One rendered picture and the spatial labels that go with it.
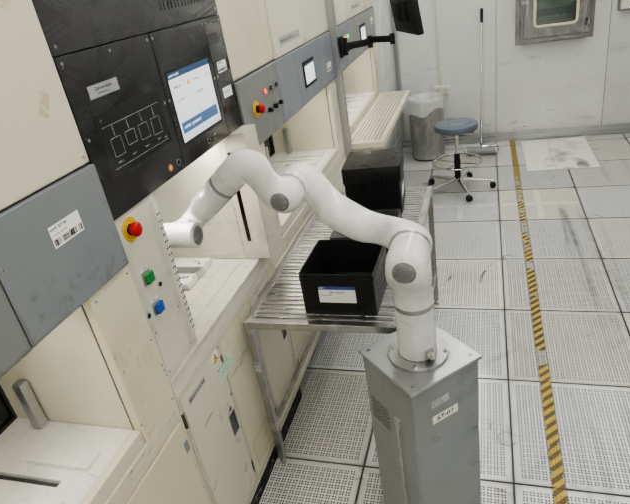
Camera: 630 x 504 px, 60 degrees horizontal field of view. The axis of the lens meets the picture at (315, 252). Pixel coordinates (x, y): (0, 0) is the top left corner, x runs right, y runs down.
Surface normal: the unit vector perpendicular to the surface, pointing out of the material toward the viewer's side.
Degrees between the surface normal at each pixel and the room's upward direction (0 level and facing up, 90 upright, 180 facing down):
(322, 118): 90
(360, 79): 90
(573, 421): 0
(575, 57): 90
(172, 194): 90
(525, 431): 0
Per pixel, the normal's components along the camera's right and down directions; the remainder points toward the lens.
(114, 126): 0.95, -0.01
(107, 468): -0.15, -0.88
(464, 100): -0.26, 0.48
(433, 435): 0.49, 0.33
